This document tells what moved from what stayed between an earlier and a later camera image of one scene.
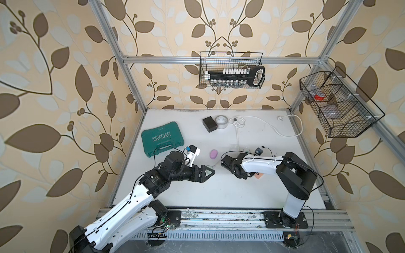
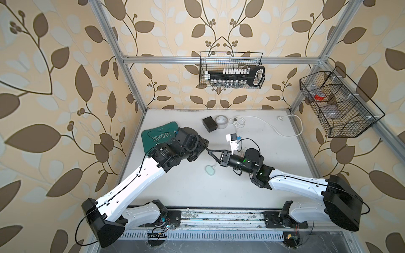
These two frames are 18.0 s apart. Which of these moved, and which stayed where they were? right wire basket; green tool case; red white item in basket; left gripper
Moved: left gripper
Stayed: right wire basket; green tool case; red white item in basket
